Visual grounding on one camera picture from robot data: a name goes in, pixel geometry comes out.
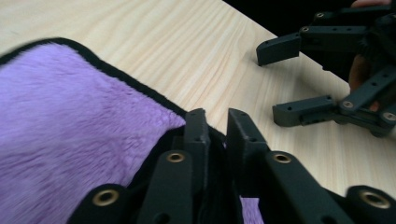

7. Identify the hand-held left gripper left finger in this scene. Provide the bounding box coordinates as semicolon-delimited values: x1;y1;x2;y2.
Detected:
182;107;212;195

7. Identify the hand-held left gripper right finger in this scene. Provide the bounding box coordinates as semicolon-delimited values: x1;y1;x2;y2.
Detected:
226;107;271;199

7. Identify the purple cloth with black trim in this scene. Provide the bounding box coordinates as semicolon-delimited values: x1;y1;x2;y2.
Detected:
0;36;264;224

